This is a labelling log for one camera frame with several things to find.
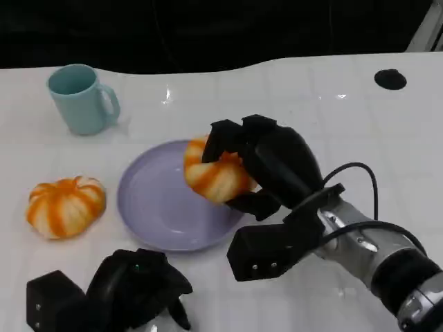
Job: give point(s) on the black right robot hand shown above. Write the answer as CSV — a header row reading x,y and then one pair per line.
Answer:
x,y
280,162

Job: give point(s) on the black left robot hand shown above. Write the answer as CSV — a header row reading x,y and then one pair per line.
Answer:
x,y
128,294

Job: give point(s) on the orange and white toy bread roll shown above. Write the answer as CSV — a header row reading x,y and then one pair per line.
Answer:
x,y
214,181
65,211

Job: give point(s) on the lilac plate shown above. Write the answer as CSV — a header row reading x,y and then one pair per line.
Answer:
x,y
155,204

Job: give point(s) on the black round table grommet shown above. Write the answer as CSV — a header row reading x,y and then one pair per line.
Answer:
x,y
390,80

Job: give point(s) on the pale green mug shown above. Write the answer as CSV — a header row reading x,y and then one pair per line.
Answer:
x,y
78,109

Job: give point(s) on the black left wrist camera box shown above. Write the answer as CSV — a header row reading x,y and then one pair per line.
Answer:
x,y
53,304

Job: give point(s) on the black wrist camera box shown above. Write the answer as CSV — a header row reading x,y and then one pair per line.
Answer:
x,y
53,304
263,254

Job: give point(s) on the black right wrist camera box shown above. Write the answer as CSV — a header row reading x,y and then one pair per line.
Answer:
x,y
263,254

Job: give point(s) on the grey metal frame post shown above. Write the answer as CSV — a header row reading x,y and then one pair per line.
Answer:
x,y
427,29

